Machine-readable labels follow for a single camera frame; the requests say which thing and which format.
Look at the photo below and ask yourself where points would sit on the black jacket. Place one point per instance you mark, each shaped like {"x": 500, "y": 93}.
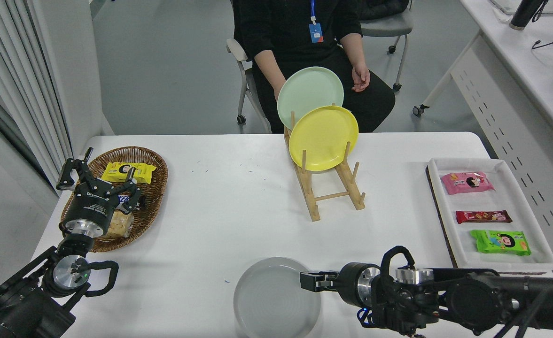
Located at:
{"x": 382, "y": 7}

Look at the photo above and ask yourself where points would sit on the white blue snack bar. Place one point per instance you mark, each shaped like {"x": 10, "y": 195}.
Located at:
{"x": 124, "y": 201}

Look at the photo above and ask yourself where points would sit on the white perforated desk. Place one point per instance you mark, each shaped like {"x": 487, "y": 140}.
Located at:
{"x": 534, "y": 65}

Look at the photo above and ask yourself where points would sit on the green snack packet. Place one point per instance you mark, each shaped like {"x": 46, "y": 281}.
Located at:
{"x": 501, "y": 242}

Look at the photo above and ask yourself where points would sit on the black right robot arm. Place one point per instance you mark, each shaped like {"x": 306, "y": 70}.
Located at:
{"x": 469, "y": 300}

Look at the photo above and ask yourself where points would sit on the black flask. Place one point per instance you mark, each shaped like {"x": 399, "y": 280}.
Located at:
{"x": 525, "y": 11}

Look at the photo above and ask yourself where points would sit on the white vertical blinds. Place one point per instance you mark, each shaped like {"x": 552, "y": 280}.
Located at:
{"x": 3, "y": 70}

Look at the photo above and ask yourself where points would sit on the wooden plate rack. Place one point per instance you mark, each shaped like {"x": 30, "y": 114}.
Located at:
{"x": 311, "y": 206}

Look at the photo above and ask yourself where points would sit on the person's left forearm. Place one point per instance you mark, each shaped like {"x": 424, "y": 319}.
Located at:
{"x": 354, "y": 49}

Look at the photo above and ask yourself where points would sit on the white rectangular tray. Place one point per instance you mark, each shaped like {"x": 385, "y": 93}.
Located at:
{"x": 530, "y": 206}

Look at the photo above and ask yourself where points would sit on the red snack bar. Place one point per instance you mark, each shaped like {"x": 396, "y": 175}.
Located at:
{"x": 483, "y": 216}

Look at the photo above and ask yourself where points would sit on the person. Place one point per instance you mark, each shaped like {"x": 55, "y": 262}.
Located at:
{"x": 281, "y": 23}

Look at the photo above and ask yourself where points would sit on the yellow plate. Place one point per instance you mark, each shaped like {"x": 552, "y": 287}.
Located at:
{"x": 323, "y": 138}

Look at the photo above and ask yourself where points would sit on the yellow snack packet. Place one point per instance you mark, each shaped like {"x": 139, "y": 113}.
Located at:
{"x": 141, "y": 171}

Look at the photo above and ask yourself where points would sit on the pale green plate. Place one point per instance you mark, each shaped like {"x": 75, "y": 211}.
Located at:
{"x": 307, "y": 91}

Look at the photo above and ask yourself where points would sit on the person's left hand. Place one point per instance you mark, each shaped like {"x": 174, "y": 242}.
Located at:
{"x": 362, "y": 77}

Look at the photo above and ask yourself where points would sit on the white office chair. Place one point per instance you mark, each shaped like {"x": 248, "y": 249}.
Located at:
{"x": 236, "y": 49}

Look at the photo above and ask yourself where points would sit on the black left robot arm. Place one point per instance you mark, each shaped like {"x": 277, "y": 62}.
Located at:
{"x": 22, "y": 310}

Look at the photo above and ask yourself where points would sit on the pink snack packet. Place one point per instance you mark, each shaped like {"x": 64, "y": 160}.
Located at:
{"x": 466, "y": 183}

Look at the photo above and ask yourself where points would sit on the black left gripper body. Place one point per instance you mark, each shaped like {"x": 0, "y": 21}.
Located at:
{"x": 90, "y": 206}

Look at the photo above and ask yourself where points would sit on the grey office chair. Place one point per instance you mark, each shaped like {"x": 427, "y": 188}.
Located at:
{"x": 386, "y": 28}

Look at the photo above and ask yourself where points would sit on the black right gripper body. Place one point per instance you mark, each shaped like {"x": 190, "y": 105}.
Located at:
{"x": 349, "y": 284}

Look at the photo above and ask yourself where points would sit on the clear cracker packet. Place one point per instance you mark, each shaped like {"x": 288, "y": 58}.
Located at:
{"x": 119, "y": 225}

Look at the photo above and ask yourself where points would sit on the grey plate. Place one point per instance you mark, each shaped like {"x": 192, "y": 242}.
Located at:
{"x": 276, "y": 300}

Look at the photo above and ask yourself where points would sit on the person's right forearm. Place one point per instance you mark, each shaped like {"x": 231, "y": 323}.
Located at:
{"x": 269, "y": 70}

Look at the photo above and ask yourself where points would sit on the brown wicker basket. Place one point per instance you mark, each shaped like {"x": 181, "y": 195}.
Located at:
{"x": 154, "y": 188}

